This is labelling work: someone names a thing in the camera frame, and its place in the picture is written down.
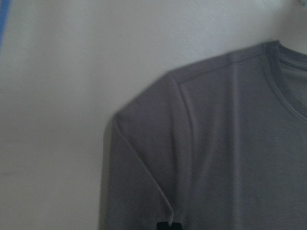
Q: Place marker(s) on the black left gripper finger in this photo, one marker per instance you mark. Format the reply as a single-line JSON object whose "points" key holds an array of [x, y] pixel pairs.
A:
{"points": [[166, 226]]}

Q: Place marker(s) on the dark brown t-shirt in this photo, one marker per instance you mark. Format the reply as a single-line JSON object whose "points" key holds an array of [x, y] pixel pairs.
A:
{"points": [[220, 144]]}

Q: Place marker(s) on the blue tape line lengthwise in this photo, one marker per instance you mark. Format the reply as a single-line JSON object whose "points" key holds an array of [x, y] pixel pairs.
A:
{"points": [[4, 11]]}

